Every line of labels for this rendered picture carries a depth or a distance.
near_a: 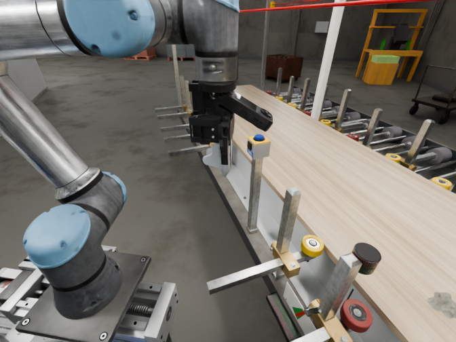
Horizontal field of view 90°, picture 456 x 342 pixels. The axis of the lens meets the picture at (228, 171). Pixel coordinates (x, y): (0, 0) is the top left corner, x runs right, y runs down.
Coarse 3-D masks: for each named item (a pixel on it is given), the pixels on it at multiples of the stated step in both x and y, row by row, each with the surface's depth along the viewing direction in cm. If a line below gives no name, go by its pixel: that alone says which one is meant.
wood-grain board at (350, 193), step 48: (240, 144) 157; (288, 144) 157; (336, 144) 157; (336, 192) 113; (384, 192) 113; (432, 192) 113; (336, 240) 88; (384, 240) 88; (432, 240) 88; (384, 288) 73; (432, 288) 73; (432, 336) 62
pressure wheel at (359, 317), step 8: (344, 304) 68; (352, 304) 68; (360, 304) 68; (344, 312) 66; (352, 312) 66; (360, 312) 66; (368, 312) 66; (344, 320) 66; (352, 320) 64; (360, 320) 65; (368, 320) 64; (352, 328) 65; (360, 328) 63
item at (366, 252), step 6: (360, 246) 57; (366, 246) 57; (372, 246) 57; (360, 252) 56; (366, 252) 56; (372, 252) 56; (378, 252) 56; (366, 258) 54; (372, 258) 54; (378, 258) 54
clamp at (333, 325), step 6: (318, 300) 73; (312, 306) 72; (318, 306) 71; (312, 318) 72; (318, 318) 69; (336, 318) 68; (318, 324) 70; (324, 324) 67; (330, 324) 67; (336, 324) 67; (330, 330) 65; (336, 330) 65; (342, 330) 65; (330, 336) 65; (336, 336) 64; (348, 336) 64
